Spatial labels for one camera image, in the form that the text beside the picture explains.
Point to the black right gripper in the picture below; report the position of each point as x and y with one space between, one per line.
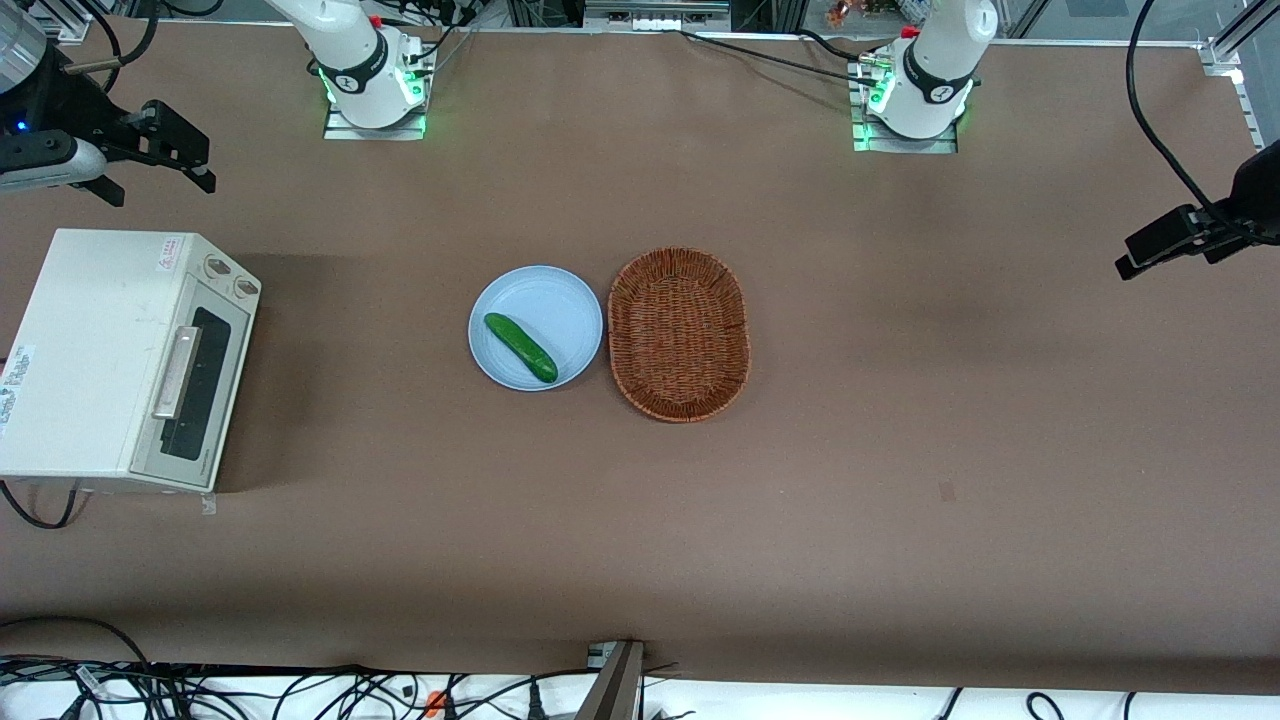
72 107

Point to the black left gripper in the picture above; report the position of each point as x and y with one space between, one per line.
1256 194

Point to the oven door with dark window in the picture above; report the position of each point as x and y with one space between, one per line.
195 395

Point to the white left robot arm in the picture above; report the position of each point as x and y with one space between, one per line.
940 60

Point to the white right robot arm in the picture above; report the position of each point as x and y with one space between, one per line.
352 50

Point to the beige oven knob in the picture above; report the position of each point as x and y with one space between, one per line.
245 287
216 266

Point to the white toaster oven body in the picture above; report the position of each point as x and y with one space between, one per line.
90 350

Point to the red and white warning sticker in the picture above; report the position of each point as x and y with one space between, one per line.
168 253

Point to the white printed label sticker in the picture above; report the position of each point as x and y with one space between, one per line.
15 385

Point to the clear tape piece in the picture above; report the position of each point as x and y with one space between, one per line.
207 503

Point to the green cucumber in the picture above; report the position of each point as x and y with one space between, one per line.
521 347

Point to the light blue round plate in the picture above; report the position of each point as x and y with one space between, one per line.
565 310

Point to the brown oval wicker basket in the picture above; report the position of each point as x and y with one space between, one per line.
678 335

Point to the grey equipment box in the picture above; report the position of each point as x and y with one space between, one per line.
655 12

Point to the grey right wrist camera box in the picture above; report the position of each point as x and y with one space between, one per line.
50 161

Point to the aluminium frame profile with bracket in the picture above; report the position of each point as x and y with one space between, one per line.
1235 50

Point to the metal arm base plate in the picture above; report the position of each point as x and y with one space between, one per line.
345 132
872 146

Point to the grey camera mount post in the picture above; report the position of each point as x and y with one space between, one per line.
612 685

